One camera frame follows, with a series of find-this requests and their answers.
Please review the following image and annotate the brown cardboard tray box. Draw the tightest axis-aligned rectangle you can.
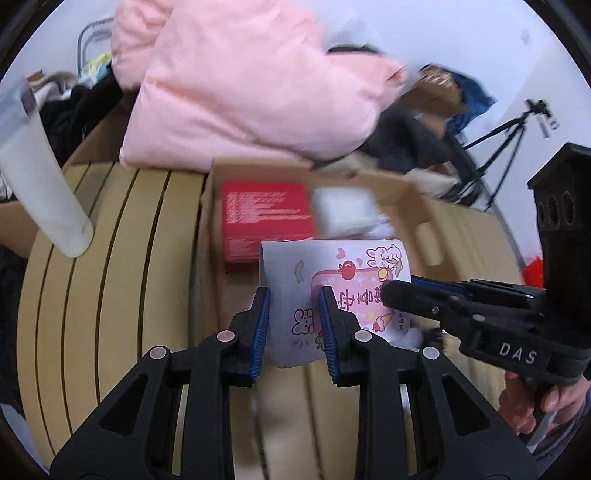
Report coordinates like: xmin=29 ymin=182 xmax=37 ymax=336
xmin=195 ymin=156 xmax=465 ymax=333

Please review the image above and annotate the translucent plastic container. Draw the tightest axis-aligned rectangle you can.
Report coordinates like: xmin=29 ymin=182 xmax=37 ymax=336
xmin=311 ymin=187 xmax=396 ymax=240

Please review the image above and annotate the back cardboard box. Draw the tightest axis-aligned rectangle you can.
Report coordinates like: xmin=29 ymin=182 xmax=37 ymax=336
xmin=397 ymin=64 xmax=468 ymax=139

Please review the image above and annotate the black camera tripod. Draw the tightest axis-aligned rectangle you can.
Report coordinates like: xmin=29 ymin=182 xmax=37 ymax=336
xmin=450 ymin=99 xmax=560 ymax=211

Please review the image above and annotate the red box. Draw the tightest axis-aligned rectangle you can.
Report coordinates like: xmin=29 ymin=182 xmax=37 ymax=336
xmin=221 ymin=182 xmax=315 ymax=272

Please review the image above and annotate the right hand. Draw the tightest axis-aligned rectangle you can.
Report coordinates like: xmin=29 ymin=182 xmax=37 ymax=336
xmin=498 ymin=371 xmax=590 ymax=434

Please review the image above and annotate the black jacket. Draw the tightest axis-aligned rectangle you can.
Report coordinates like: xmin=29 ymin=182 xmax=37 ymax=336
xmin=360 ymin=105 xmax=454 ymax=174

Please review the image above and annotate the white frosted bottle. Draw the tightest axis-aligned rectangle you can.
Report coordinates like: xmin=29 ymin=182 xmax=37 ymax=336
xmin=1 ymin=79 xmax=94 ymax=258

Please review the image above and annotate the blue cloth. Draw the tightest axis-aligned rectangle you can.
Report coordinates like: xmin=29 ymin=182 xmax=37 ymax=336
xmin=447 ymin=71 xmax=497 ymax=135

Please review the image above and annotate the red bucket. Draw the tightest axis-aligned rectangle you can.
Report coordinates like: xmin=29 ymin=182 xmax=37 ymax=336
xmin=522 ymin=256 xmax=544 ymax=289

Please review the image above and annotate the pink cartoon packet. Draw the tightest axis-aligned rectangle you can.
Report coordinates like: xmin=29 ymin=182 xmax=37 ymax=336
xmin=259 ymin=239 xmax=423 ymax=368

